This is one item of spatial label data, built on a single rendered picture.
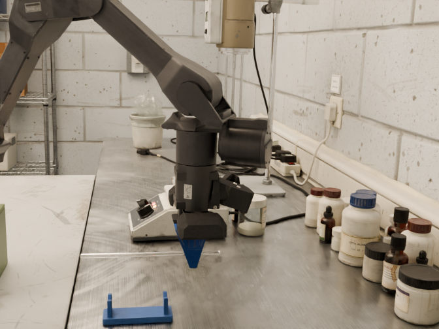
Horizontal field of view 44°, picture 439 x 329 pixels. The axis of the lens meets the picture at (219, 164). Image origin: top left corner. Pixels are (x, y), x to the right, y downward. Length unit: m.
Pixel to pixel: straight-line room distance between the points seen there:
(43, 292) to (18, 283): 0.06
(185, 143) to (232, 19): 0.78
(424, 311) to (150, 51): 0.54
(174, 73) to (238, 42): 0.75
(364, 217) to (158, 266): 0.38
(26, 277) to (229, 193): 0.41
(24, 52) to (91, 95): 2.70
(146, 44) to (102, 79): 2.77
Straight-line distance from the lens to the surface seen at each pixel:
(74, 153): 3.59
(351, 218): 1.04
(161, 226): 1.12
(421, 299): 0.88
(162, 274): 0.98
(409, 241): 1.00
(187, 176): 0.75
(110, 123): 3.55
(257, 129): 0.73
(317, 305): 0.90
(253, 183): 1.60
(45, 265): 1.05
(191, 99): 0.72
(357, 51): 1.50
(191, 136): 0.73
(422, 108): 1.20
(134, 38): 0.76
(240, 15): 1.48
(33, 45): 0.83
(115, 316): 0.83
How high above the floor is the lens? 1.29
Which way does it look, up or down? 12 degrees down
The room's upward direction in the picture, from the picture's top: 2 degrees clockwise
